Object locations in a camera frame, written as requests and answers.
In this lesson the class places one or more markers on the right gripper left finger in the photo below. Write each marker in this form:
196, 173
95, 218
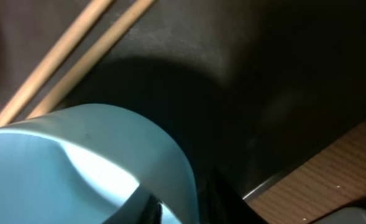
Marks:
142, 207

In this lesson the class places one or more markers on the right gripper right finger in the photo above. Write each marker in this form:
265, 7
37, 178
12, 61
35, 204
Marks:
220, 204

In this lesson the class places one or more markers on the light blue bowl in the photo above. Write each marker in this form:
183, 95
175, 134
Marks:
81, 164

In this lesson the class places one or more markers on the grey plastic dishwasher rack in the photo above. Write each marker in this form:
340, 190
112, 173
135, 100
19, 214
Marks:
349, 215

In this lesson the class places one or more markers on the dark brown serving tray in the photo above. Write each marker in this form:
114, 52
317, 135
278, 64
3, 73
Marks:
247, 87

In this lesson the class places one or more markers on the wooden chopstick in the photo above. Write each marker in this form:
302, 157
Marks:
54, 58
88, 60

